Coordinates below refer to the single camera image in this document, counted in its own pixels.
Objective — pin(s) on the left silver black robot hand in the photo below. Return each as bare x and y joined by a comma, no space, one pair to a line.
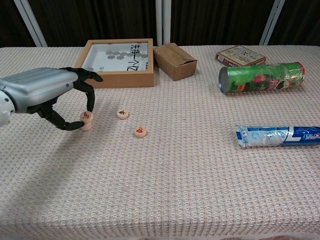
40,87

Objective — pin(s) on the wooden chess piece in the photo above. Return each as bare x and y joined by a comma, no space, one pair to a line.
123,114
86,116
87,129
88,123
140,132

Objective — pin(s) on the black curtain panel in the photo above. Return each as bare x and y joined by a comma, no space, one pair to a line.
215,20
302,20
10,22
95,20

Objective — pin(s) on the brown cardboard box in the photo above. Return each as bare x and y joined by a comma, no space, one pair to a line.
180,70

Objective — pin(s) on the pink woven tablecloth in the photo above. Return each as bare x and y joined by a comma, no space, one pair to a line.
175,175

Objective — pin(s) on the brown printed flat box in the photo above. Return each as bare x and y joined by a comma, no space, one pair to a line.
240,56

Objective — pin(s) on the green chips can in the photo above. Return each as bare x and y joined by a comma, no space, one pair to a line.
262,77

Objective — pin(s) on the blue white toothpaste tube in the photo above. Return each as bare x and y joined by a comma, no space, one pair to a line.
270,136

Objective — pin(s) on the white metal frame post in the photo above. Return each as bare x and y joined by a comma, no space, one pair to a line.
272,22
31,25
163,22

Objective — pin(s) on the wooden shadow box frame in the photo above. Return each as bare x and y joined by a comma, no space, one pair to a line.
120,80

